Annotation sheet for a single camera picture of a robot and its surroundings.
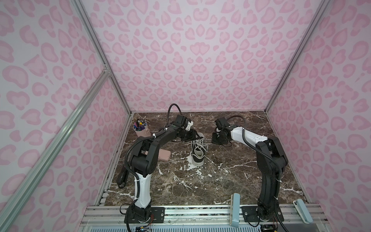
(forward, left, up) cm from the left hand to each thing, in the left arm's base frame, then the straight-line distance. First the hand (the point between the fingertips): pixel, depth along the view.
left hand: (198, 135), depth 94 cm
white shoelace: (-6, 0, -3) cm, 7 cm away
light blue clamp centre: (-41, -16, -5) cm, 45 cm away
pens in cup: (+6, +39, +4) cm, 39 cm away
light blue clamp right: (-43, -49, -5) cm, 65 cm away
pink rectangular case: (-10, +23, -7) cm, 26 cm away
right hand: (-1, -10, -4) cm, 11 cm away
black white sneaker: (-16, +2, -5) cm, 17 cm away
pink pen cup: (+4, +35, -1) cm, 36 cm away
